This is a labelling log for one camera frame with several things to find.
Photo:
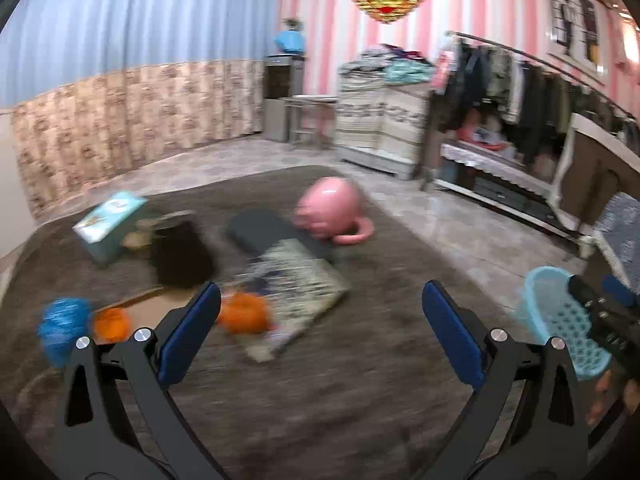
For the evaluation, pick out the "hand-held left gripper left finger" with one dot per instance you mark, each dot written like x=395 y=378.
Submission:
x=190 y=330

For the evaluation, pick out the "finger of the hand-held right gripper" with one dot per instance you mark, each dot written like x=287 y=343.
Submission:
x=587 y=300
x=617 y=288

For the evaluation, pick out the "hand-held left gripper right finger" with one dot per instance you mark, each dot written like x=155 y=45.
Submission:
x=455 y=335

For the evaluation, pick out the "light blue plastic basket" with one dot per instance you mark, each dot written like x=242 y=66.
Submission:
x=550 y=310

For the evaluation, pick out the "orange fruit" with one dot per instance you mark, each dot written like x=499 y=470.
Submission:
x=242 y=312

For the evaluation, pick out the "black paper cup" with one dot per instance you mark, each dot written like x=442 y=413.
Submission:
x=180 y=255

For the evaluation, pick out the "small orange cup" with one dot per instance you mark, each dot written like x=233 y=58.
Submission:
x=110 y=325

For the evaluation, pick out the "brown paper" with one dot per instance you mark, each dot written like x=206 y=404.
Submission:
x=137 y=237

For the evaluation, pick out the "patterned magazine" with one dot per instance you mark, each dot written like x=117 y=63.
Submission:
x=300 y=280

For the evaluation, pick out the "blue mesh ball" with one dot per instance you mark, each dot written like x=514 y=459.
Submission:
x=62 y=327

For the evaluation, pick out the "person's right hand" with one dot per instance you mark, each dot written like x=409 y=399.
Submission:
x=602 y=395

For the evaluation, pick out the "brown phone case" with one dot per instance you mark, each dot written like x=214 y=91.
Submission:
x=160 y=305

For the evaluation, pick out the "blue patterned cushion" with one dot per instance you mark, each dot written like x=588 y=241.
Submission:
x=620 y=230

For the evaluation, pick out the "brown framed board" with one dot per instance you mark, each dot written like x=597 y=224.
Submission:
x=590 y=175

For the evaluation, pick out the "black flat case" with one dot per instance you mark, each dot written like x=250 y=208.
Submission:
x=265 y=230

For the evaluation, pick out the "light blue cardboard box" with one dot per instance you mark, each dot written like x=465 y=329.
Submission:
x=110 y=220

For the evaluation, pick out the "low cabinet with lace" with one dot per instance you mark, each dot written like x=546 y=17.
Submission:
x=500 y=185

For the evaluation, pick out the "grey shaggy rug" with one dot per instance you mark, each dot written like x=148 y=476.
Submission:
x=325 y=400

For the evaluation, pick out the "pink pig-shaped cup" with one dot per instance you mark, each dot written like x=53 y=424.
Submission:
x=327 y=205

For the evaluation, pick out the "row of hanging clothes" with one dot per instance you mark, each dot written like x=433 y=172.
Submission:
x=525 y=95

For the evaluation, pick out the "patterned cloth covered chest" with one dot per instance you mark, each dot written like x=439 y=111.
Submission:
x=375 y=120

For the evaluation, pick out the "grey water dispenser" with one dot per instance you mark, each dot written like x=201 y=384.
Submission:
x=277 y=100

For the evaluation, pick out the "small metal side table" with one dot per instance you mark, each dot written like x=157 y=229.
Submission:
x=310 y=110

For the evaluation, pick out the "pink hanging bag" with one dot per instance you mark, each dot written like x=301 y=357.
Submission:
x=445 y=75

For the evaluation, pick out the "metal clothes rack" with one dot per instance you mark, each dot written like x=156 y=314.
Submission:
x=500 y=47

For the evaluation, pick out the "pile of clothes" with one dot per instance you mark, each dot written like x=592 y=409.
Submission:
x=400 y=67

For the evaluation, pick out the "blue and floral curtain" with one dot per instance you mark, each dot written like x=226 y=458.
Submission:
x=125 y=35

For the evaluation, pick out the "blue cloth cover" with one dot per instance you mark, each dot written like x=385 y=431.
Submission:
x=290 y=42

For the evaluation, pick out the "small potted plant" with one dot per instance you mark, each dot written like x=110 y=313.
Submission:
x=292 y=24

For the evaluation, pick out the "wedding wall poster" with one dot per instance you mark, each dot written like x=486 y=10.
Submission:
x=575 y=20

